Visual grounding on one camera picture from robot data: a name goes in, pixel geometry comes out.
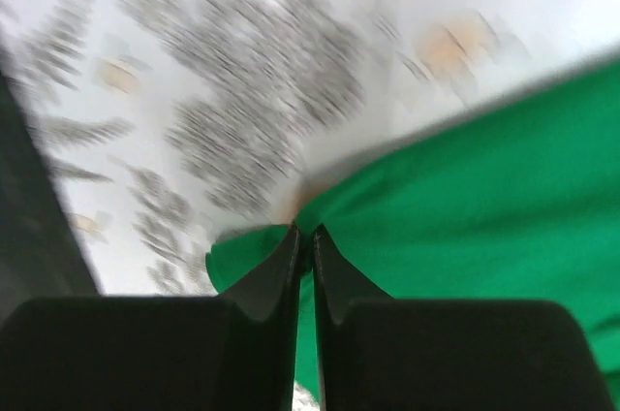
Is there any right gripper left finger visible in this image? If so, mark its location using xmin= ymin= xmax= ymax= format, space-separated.
xmin=217 ymin=225 xmax=301 ymax=410

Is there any green t shirt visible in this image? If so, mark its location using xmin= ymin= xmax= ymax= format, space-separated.
xmin=206 ymin=62 xmax=619 ymax=410

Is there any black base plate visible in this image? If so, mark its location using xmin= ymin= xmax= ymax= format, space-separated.
xmin=1 ymin=50 xmax=100 ymax=320

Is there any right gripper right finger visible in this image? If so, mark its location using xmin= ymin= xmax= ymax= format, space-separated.
xmin=312 ymin=225 xmax=390 ymax=410

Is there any floral table cloth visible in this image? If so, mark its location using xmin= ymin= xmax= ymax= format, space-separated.
xmin=1 ymin=0 xmax=619 ymax=410

